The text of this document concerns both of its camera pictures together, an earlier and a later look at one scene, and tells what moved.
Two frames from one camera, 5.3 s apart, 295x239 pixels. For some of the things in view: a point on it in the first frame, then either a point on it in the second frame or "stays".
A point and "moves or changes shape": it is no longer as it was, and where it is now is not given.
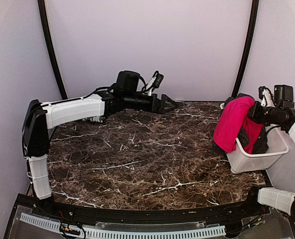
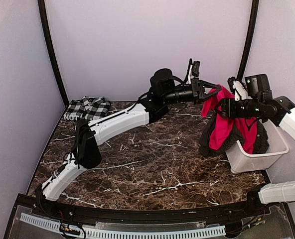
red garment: [234, 115] moves or changes shape
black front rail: [250, 209] stays
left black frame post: [42, 4] stays
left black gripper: [161, 108] -> [199, 85]
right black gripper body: [257, 115] -> [228, 106]
